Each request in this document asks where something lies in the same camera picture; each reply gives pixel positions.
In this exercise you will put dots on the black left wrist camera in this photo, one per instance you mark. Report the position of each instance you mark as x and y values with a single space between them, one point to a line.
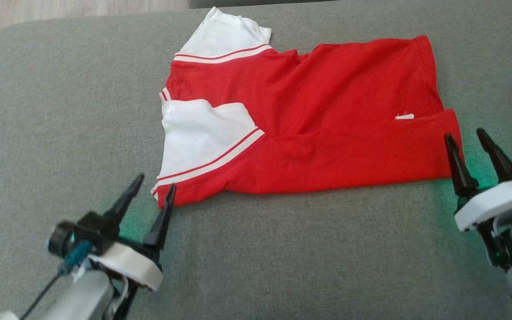
96 229

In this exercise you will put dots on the grey sofa seat cushion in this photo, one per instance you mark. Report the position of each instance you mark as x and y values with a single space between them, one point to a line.
260 2

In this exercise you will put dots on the red white-sleeved printed jersey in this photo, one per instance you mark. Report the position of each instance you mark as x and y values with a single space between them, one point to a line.
327 111

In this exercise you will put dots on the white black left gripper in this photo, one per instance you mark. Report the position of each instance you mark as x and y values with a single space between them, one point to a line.
136 264

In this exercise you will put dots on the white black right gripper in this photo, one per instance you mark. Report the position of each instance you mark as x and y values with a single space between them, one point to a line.
491 202

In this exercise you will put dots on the large grey sofa chaise cushion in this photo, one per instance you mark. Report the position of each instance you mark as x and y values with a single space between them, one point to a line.
282 266

